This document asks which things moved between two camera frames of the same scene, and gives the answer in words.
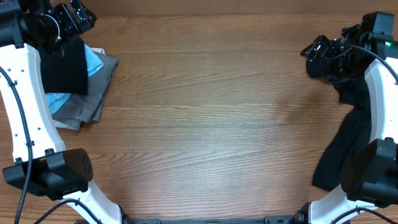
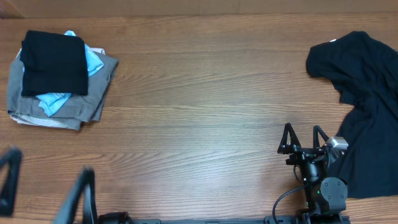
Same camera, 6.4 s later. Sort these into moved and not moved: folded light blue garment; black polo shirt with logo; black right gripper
Moved: black right gripper
Not moved: black polo shirt with logo; folded light blue garment
